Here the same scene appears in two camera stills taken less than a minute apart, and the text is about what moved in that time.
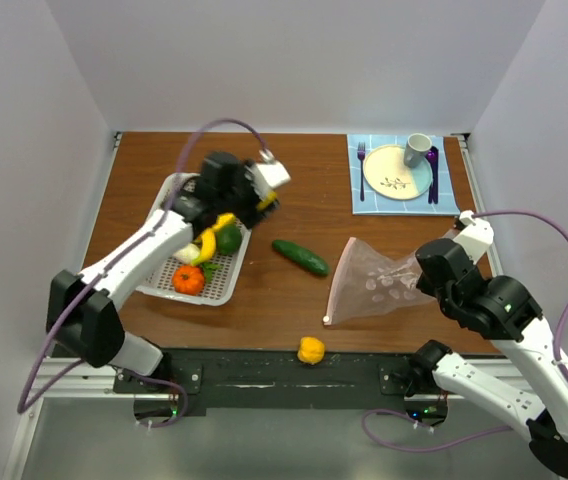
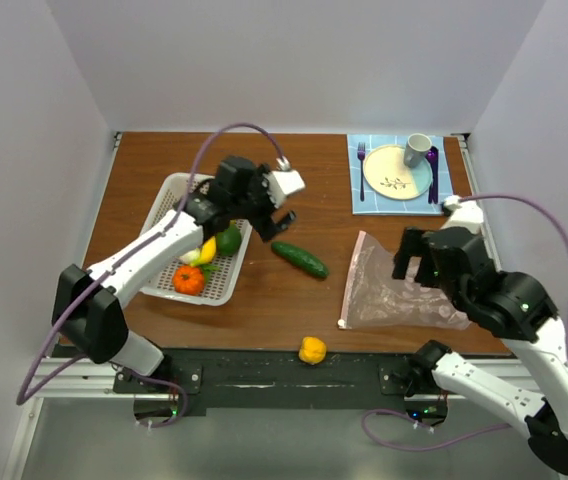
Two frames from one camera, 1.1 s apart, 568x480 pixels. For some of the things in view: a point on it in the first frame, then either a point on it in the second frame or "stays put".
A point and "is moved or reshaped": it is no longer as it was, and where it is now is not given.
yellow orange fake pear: [311, 350] stays put
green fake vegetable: [228, 239] stays put
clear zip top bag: [371, 280] is moved or reshaped
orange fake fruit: [188, 280] stays put
